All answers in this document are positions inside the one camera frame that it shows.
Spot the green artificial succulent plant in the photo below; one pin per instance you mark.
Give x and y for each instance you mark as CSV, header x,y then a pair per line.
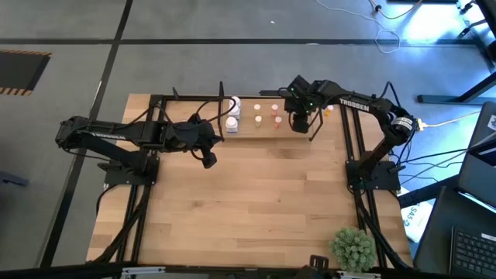
x,y
353,250

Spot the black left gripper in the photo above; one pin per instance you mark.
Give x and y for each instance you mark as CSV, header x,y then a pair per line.
x,y
193,135

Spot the wooden shelf with black frame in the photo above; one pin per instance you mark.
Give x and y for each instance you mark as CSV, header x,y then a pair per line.
x,y
263,131

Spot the black aluminium table frame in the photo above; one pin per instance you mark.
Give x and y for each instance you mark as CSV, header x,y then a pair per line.
x,y
271,97

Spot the black metal table leg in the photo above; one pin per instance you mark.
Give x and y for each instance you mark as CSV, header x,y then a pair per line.
x,y
438,99

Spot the black laptop with keyboard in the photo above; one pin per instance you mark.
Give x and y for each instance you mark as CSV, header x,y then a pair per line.
x,y
472,252

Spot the white plain supplement bottle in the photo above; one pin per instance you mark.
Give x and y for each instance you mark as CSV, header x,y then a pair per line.
x,y
235,101

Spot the black metal stand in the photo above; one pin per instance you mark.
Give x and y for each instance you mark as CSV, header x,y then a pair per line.
x,y
484,50

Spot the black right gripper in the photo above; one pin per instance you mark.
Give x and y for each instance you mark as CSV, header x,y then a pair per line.
x,y
304,100

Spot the black flat bar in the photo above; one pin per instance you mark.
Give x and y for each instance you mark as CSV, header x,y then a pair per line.
x,y
271,93

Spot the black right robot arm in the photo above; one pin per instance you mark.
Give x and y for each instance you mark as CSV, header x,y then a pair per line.
x,y
360,105

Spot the orange translucent pill bottle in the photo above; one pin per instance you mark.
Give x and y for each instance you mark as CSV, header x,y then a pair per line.
x,y
329,109

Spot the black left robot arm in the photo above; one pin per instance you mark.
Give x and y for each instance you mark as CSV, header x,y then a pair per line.
x,y
108,135

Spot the white-capped translucent pill bottle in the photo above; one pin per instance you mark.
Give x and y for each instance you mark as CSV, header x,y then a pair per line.
x,y
274,107
258,120

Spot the silver metal bracket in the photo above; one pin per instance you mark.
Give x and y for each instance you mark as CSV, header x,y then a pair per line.
x,y
143,270
358,275

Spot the small black bracket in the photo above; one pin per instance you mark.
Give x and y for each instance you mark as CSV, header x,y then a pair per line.
x,y
319,261

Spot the black hazard-striped floor panel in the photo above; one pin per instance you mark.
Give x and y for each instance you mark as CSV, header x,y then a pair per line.
x,y
19,71

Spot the black camera mount beam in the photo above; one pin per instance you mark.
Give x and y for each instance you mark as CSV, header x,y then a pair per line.
x,y
77,271

